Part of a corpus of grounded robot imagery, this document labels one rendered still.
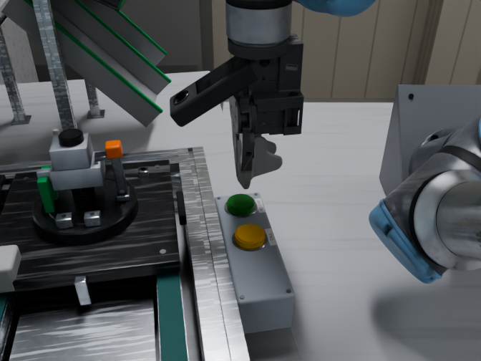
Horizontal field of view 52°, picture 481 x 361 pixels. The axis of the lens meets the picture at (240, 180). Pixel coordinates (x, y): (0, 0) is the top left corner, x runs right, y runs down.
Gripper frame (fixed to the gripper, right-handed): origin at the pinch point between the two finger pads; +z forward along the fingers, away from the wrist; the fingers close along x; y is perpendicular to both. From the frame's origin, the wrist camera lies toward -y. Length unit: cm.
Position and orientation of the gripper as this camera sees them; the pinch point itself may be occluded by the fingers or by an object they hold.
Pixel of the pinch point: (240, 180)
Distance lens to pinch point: 68.6
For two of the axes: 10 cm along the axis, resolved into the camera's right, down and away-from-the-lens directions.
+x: -1.7, -5.6, 8.1
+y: 9.9, -1.0, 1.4
